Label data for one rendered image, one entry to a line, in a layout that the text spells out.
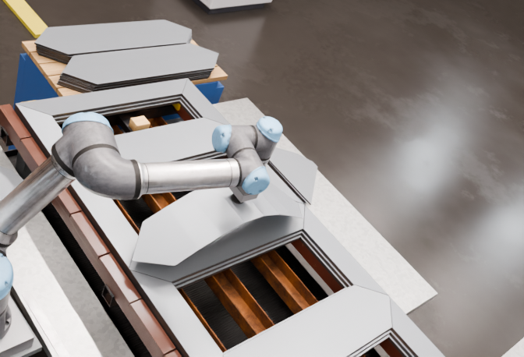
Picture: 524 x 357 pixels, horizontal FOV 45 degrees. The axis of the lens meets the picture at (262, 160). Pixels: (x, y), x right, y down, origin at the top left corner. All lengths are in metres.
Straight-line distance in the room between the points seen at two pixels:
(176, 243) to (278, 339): 0.40
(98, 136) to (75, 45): 1.20
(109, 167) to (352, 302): 0.96
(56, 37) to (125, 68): 0.31
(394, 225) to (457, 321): 0.68
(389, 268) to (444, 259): 1.51
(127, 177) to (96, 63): 1.19
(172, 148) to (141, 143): 0.11
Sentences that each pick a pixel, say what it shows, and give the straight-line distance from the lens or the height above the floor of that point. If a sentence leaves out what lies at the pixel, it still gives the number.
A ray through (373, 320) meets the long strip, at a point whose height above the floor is 0.85.
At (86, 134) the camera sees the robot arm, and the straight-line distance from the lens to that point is 1.54.
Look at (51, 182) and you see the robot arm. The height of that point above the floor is 1.16.
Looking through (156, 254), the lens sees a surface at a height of 0.91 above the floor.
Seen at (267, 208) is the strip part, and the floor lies 1.01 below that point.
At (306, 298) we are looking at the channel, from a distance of 2.22.
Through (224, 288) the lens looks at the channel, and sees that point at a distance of 2.13.
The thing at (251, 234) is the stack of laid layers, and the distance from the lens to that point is 2.09.
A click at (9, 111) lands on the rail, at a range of 2.33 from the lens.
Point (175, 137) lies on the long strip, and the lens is 2.34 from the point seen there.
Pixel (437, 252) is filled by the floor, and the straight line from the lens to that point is 3.92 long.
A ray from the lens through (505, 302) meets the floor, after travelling 3.95.
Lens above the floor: 2.28
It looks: 37 degrees down
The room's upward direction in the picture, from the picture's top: 25 degrees clockwise
